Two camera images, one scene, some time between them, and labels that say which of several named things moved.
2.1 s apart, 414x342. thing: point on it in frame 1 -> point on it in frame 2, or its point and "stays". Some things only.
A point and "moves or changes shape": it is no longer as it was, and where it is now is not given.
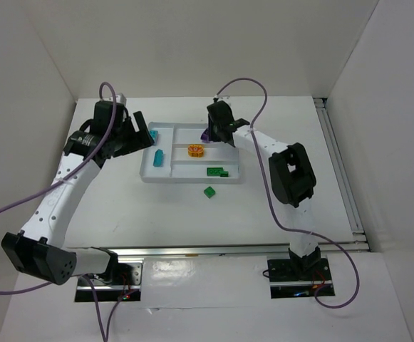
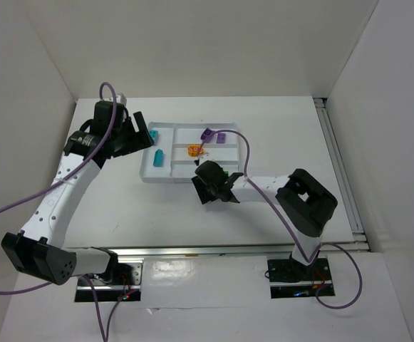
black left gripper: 135,132 stays
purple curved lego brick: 205,136 moves or changes shape
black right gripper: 223,129 -> 202,189
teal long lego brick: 158,158 stays
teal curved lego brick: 154,135 stays
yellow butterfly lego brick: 195,150 stays
